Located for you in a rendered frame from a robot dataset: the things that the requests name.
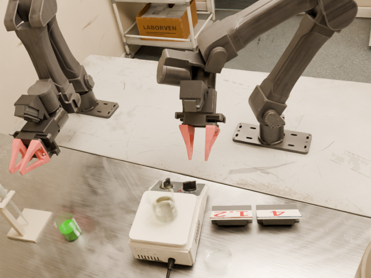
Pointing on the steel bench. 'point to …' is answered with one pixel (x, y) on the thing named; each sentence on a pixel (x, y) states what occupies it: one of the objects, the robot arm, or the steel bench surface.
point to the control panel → (186, 191)
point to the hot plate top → (181, 232)
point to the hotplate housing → (189, 259)
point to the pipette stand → (19, 229)
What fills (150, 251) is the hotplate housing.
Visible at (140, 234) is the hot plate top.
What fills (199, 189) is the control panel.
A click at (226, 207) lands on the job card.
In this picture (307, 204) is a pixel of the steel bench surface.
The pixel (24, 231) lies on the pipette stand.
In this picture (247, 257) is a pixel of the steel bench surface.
